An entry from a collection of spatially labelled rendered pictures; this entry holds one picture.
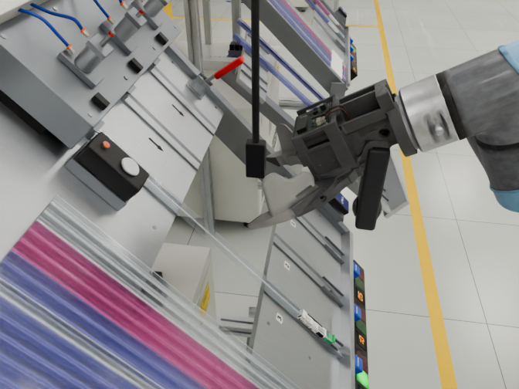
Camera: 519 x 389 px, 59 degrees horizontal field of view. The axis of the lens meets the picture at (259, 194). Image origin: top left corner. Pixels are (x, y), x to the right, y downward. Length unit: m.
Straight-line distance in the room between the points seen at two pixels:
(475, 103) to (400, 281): 1.52
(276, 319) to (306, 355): 0.08
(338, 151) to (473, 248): 1.75
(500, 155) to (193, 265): 0.74
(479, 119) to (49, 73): 0.44
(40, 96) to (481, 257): 1.93
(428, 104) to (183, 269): 0.74
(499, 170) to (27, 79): 0.51
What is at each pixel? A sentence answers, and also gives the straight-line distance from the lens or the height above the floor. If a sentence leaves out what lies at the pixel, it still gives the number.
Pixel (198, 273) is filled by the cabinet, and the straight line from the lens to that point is 1.07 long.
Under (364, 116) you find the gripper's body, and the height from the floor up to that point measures 1.16.
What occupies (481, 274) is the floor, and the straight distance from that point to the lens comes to 2.12.
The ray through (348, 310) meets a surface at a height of 0.73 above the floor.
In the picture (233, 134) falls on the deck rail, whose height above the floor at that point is 0.95.
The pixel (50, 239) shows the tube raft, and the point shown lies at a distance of 0.50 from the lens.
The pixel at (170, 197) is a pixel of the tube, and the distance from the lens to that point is 0.63.
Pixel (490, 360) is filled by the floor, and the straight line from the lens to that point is 1.84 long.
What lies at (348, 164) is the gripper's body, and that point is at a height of 1.11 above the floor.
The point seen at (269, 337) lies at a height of 0.84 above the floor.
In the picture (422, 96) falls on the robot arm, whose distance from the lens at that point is 0.51.
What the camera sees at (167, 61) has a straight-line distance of 0.85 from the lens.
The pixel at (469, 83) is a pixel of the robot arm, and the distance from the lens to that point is 0.50.
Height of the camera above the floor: 1.39
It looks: 37 degrees down
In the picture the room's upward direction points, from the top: straight up
